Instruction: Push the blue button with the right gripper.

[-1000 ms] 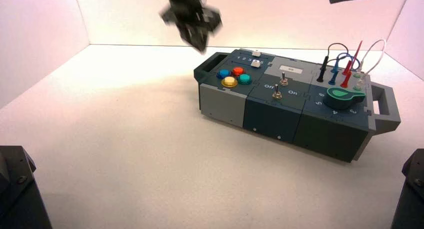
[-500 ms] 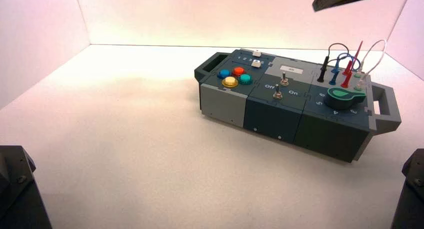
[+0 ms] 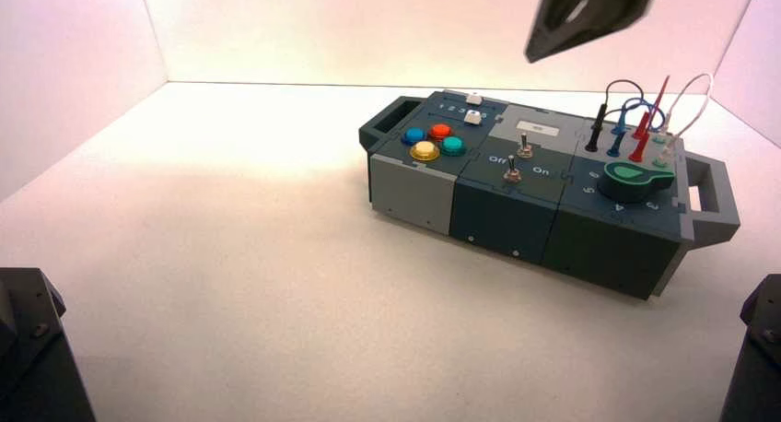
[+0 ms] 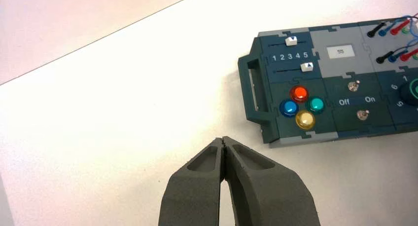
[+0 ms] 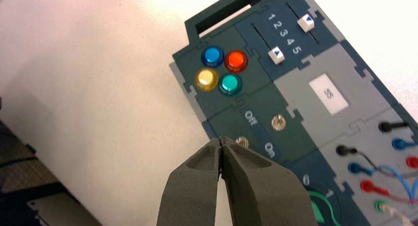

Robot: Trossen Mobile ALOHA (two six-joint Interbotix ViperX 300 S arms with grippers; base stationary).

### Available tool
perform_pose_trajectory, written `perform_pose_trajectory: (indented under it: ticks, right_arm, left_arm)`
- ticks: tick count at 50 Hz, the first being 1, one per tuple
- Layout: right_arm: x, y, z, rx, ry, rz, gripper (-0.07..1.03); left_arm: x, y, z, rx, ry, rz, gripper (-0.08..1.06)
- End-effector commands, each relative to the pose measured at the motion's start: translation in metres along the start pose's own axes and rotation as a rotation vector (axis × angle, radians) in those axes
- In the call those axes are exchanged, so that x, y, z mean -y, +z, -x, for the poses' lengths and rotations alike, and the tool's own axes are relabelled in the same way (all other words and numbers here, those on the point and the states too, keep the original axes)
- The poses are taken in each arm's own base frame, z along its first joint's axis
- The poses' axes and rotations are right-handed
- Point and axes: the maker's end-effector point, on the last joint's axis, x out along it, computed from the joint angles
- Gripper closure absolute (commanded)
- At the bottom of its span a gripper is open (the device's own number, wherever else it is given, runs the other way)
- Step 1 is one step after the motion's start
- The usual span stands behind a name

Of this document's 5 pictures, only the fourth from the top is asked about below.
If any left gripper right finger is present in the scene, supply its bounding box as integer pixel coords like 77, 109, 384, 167
223, 136, 321, 226

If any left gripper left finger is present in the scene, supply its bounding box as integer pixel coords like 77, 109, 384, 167
158, 137, 225, 226

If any yellow push button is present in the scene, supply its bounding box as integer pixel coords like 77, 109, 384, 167
295, 110, 316, 130

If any blue push button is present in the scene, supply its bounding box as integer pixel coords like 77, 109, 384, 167
279, 99, 299, 118

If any green push button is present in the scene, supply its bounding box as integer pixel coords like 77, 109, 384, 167
307, 96, 325, 114

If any red push button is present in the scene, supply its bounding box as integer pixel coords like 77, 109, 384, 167
290, 85, 310, 103

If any blue grey task board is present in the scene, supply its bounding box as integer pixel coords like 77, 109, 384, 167
238, 17, 418, 149

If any white display label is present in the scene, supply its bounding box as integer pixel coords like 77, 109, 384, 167
327, 44, 355, 59

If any green rotary knob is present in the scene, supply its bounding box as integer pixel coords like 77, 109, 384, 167
399, 78, 418, 108

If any black banana plug cable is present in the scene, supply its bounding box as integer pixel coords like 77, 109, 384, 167
367, 21, 397, 64

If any blue banana plug cable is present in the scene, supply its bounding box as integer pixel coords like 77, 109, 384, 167
379, 15, 418, 63

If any red banana plug cable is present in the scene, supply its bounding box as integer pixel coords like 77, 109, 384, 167
390, 17, 418, 62

